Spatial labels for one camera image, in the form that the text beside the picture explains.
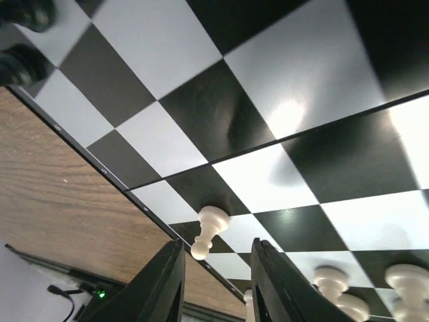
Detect white chess pawn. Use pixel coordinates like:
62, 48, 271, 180
314, 266, 369, 321
385, 264, 428, 321
190, 206, 231, 260

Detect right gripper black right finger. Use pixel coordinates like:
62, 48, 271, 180
251, 238, 353, 321

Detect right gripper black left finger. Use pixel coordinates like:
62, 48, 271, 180
84, 239, 185, 322

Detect black white chess board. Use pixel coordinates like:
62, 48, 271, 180
1, 1, 428, 321

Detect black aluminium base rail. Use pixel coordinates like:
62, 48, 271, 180
4, 244, 244, 321

